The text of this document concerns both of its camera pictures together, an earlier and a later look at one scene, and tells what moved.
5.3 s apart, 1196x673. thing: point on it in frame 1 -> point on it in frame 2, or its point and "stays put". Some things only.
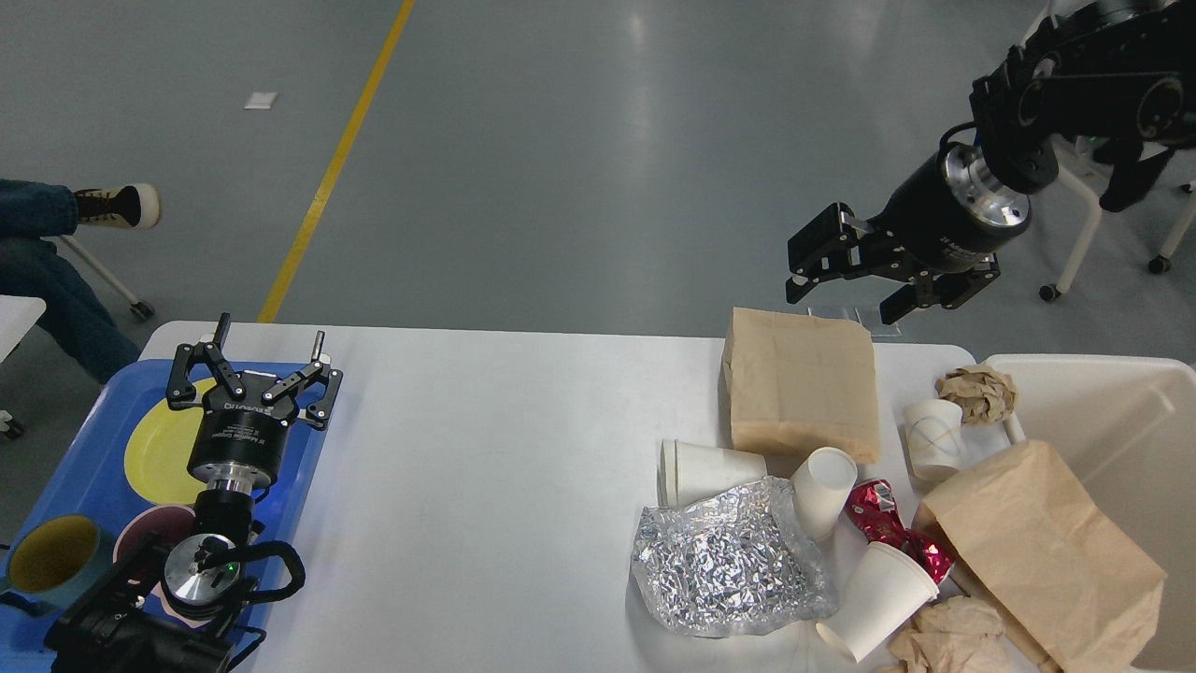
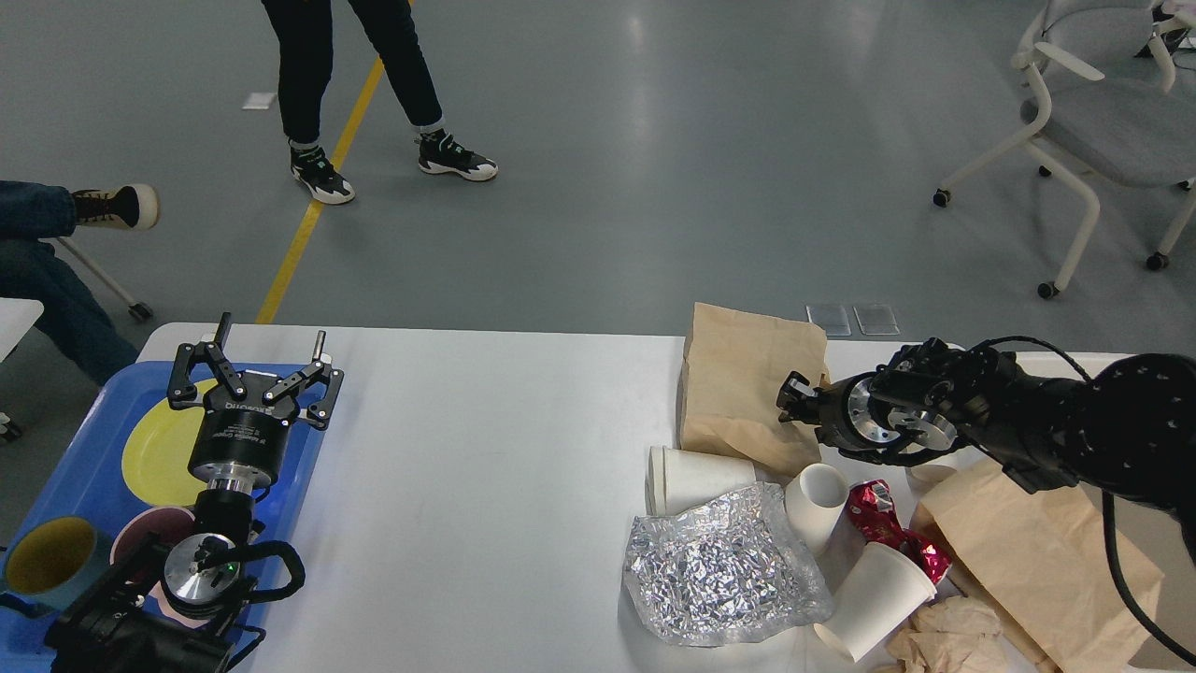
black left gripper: x=238 y=439 stays put
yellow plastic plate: x=158 y=453 stays put
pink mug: x=143 y=547 stays put
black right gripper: x=949 y=217 -> x=883 y=419
